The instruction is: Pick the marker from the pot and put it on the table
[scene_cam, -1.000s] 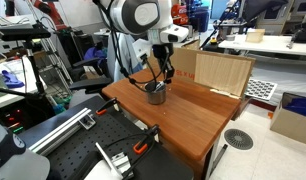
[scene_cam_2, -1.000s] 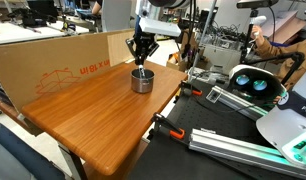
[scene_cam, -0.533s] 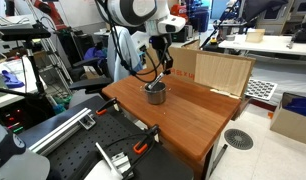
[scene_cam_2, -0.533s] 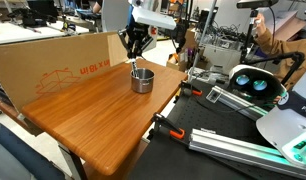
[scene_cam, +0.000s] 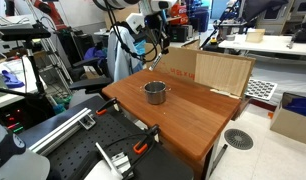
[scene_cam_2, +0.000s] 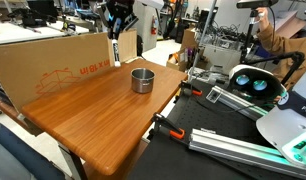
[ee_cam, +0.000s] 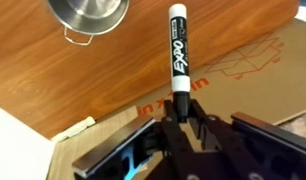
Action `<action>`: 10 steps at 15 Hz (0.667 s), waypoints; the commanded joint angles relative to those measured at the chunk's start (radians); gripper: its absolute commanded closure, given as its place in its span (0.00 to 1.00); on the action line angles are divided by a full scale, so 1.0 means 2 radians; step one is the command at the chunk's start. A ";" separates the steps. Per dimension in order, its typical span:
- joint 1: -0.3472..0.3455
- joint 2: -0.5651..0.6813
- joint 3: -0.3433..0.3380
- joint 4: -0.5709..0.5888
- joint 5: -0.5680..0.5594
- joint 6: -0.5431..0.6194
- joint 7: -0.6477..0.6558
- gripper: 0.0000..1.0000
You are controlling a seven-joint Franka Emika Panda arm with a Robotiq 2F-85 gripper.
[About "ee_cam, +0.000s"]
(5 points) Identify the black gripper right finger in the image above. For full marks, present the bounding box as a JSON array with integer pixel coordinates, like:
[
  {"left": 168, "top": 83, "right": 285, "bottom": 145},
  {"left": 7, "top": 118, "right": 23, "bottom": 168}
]
[{"left": 187, "top": 99, "right": 261, "bottom": 180}]

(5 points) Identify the flattened brown cardboard box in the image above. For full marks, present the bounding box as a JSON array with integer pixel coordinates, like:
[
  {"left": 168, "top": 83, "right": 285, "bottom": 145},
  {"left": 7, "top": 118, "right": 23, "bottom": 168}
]
[{"left": 46, "top": 18, "right": 306, "bottom": 180}]

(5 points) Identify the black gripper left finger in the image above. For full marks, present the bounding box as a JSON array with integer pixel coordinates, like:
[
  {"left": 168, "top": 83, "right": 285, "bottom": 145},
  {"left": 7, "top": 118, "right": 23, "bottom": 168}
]
[{"left": 161, "top": 99, "right": 207, "bottom": 180}]

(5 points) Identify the black white Expo marker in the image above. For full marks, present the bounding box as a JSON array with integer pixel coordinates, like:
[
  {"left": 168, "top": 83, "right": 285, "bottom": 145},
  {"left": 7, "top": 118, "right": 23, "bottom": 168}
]
[{"left": 168, "top": 3, "right": 192, "bottom": 123}]

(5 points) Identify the white foam strip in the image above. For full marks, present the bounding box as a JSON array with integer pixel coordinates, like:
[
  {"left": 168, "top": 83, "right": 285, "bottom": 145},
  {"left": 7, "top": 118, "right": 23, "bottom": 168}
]
[{"left": 51, "top": 115, "right": 97, "bottom": 143}]

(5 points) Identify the small steel pot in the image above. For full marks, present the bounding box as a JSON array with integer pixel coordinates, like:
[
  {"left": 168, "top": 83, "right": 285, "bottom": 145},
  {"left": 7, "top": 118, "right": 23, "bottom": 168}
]
[{"left": 46, "top": 0, "right": 131, "bottom": 47}]

